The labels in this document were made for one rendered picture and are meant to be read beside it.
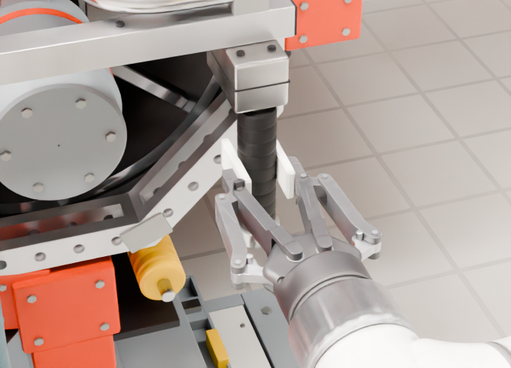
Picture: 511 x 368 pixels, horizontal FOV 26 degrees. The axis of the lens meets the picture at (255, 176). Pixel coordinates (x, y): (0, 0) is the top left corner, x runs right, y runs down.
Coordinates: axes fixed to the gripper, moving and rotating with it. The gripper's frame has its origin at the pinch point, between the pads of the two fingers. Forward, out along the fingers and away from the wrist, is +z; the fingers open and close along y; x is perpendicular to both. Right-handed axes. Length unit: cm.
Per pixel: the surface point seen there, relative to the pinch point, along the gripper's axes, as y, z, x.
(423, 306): 51, 55, -83
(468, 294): 60, 55, -83
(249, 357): 14, 46, -75
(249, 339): 15, 50, -75
